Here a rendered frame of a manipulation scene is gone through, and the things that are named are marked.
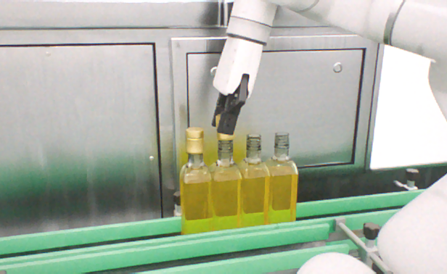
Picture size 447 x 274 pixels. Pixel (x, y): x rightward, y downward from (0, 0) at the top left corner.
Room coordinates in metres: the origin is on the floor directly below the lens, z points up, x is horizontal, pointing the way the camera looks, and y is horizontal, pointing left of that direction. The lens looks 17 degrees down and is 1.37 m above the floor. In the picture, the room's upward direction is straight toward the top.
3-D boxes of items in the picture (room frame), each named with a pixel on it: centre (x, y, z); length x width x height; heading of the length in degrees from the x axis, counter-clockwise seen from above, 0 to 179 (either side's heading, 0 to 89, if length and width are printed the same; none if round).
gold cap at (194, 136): (0.72, 0.05, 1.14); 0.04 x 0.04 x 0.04
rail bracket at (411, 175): (0.91, -0.45, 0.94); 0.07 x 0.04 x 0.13; 13
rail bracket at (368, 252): (0.66, -0.26, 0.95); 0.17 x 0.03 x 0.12; 13
